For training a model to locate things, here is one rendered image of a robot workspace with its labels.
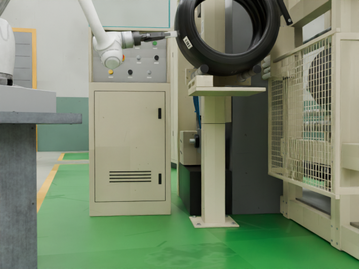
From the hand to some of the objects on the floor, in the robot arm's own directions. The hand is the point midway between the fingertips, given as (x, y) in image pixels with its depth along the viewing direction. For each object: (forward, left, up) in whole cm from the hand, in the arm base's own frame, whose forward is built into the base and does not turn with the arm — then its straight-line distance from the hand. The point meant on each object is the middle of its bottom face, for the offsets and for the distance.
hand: (170, 34), depth 222 cm
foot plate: (+49, -4, -107) cm, 118 cm away
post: (+49, -4, -107) cm, 118 cm away
